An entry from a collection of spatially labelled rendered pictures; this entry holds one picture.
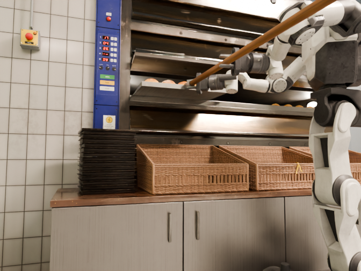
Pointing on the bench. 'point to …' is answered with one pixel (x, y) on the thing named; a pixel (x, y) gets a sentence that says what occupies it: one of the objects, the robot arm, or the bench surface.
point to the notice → (109, 122)
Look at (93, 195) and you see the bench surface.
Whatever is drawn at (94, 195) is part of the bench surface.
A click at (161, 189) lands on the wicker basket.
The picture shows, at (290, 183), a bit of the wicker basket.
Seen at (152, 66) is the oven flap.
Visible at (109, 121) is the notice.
